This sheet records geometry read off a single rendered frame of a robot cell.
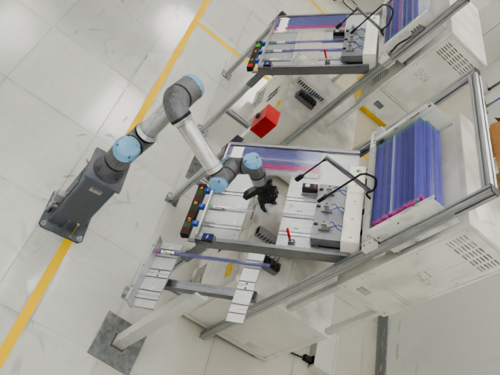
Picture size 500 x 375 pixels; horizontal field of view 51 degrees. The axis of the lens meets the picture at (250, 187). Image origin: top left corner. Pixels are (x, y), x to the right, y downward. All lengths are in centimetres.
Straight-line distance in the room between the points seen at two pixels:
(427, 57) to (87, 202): 211
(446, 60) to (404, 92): 32
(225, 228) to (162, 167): 116
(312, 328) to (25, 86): 218
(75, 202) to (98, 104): 99
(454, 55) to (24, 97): 254
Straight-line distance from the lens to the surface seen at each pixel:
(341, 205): 248
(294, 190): 264
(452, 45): 336
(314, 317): 294
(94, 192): 268
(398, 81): 348
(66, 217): 294
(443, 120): 258
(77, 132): 341
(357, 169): 263
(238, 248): 245
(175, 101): 218
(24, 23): 381
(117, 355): 293
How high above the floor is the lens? 261
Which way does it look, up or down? 41 degrees down
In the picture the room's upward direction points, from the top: 53 degrees clockwise
